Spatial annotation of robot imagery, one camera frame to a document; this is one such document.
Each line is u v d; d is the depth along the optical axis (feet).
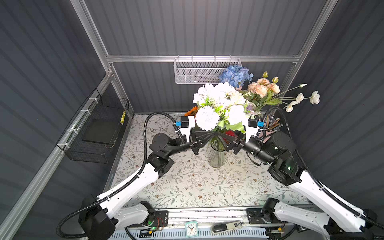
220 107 1.24
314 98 2.23
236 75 2.41
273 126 3.13
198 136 1.69
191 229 2.27
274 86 2.54
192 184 2.77
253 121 1.41
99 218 1.23
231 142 1.56
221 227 2.22
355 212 1.27
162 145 1.54
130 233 2.30
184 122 1.52
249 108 2.64
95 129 2.52
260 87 2.59
